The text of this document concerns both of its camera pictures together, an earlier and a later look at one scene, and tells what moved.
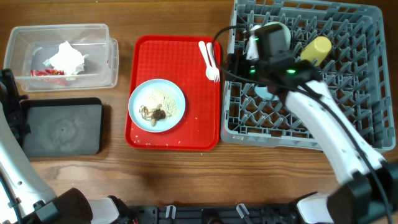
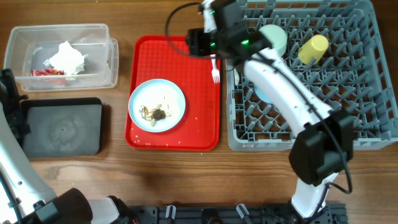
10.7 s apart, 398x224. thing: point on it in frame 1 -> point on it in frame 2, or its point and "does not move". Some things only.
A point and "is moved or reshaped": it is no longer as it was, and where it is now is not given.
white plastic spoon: [209, 69] is moved or reshaped
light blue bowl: [263, 93] does not move
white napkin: [68, 59] does not move
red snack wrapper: [46, 72] does not move
